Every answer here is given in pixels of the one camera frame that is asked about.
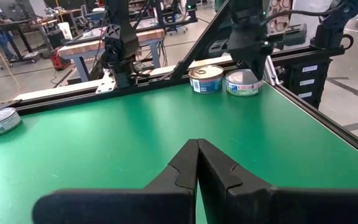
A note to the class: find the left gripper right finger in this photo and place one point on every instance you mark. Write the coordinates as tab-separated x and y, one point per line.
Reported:
291	208

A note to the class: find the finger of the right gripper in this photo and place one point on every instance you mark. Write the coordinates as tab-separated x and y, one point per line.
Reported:
259	68

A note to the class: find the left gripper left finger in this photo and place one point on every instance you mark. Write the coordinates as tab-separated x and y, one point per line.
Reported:
120	208

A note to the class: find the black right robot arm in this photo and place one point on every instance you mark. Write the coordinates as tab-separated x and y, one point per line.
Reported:
120	40

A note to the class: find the Wild Planet tuna can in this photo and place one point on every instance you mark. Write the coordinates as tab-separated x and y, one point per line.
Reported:
205	81

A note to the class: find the black cabinet white labels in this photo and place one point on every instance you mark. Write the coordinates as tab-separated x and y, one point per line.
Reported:
309	93

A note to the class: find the green table mat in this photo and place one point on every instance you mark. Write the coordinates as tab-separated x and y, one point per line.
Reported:
135	140

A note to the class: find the red tool cart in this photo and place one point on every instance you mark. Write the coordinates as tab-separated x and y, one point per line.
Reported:
59	60

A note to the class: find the grey metal leg workbench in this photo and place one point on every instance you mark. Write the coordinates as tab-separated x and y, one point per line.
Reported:
82	49

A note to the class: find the black background desk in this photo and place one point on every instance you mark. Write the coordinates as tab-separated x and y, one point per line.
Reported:
30	24

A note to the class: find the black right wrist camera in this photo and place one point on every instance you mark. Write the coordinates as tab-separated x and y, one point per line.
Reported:
294	35

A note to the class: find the black background rig frame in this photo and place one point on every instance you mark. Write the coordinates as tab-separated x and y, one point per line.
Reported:
166	17

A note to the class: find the black aluminium table frame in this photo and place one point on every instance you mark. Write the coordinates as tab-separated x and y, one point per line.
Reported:
73	99

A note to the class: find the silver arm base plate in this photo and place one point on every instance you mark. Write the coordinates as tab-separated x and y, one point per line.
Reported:
106	84

